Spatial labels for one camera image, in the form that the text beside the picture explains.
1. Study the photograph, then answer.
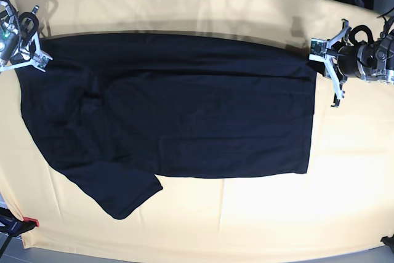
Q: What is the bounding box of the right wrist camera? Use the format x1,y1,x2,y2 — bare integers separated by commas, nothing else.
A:
33,53,53,72

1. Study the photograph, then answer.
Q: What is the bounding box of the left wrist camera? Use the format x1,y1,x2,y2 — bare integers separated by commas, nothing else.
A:
308,38,329,62

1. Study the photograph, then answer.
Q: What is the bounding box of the dark blue T-shirt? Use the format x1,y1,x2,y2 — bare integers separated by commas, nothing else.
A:
16,33,316,219

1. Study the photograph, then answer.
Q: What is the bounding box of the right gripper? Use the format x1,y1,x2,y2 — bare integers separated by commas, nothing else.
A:
1,5,40,72

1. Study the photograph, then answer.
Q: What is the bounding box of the yellow table cloth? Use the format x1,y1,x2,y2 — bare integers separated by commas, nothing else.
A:
1,0,393,262

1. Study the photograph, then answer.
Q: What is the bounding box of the black cable bundle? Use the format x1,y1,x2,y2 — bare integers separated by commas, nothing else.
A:
350,15,394,45

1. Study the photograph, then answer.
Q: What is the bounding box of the red black table clamp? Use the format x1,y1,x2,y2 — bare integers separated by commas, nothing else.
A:
1,208,39,237

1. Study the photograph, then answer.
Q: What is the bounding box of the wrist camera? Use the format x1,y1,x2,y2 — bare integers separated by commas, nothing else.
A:
308,38,329,62
33,53,53,72

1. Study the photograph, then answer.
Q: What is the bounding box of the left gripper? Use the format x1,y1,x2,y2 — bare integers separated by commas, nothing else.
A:
324,18,393,108

